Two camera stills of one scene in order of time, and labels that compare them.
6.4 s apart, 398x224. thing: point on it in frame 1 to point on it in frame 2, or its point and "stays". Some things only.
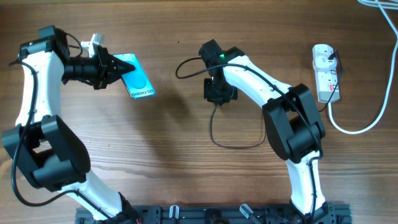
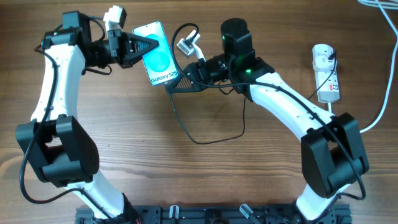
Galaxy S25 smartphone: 137,82 to 160,63
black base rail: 154,214 stays
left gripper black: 107,74 to 124,48
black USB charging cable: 265,121 to 177,119
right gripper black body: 219,91 to 216,69
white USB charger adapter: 322,61 stays
